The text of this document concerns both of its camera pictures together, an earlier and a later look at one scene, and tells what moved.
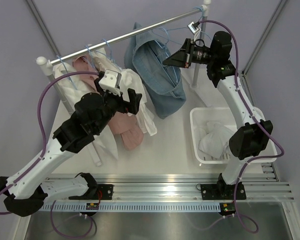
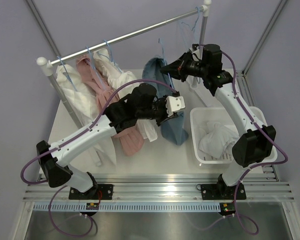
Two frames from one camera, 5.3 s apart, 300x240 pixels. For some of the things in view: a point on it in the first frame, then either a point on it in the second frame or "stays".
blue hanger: [202, 9] → [196, 21]
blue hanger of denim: [169, 39] → [165, 62]
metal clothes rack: [46, 66] stays
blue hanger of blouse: [112, 61] stays
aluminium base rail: [259, 188] stays
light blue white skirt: [215, 142] stays
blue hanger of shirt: [69, 77] stays
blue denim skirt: [144, 56] → [173, 130]
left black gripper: [132, 106] → [165, 117]
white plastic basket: [211, 128] stays
